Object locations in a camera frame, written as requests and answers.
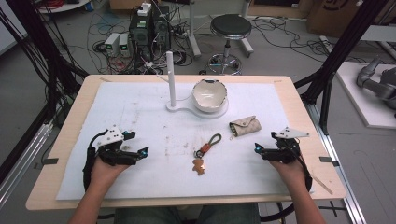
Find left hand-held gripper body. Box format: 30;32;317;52
88;125;140;167

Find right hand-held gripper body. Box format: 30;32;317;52
261;126;311;165

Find person's left hand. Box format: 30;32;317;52
89;155;131;191

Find person's right hand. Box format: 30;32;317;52
268;160;308;190

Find white table mat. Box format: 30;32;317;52
55;80;316;202

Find beige patterned key pouch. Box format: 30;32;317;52
229;115;262;138

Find thin wooden stick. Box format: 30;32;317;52
310;175;334;196

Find white jagged-rim bowl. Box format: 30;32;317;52
191;78;229;114

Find person's legs in jeans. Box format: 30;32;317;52
113;203;262;224

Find white floor board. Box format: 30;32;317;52
335;61;396;130

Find small white power box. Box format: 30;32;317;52
104;32;121;57
118;32;132;58

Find black computer tower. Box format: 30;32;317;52
128;3;172;63

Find black round stool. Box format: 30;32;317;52
206;13;253;76

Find white table leg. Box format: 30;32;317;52
186;0;203;59

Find white power strip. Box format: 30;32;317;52
136;2;153;18

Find cardboard box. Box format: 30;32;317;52
305;0;388;39

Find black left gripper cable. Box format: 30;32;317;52
81;130;108;193

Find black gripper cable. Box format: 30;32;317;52
81;130;108;193
293;139;314;192

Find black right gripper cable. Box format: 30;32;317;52
293;139;314;192

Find bear charm keychain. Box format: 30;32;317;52
191;133;223;176

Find white stand with post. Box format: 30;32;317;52
164;50;230;120

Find bundle of black cables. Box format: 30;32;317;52
0;6;78;125

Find tangle of floor cables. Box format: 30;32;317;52
83;3;368;76

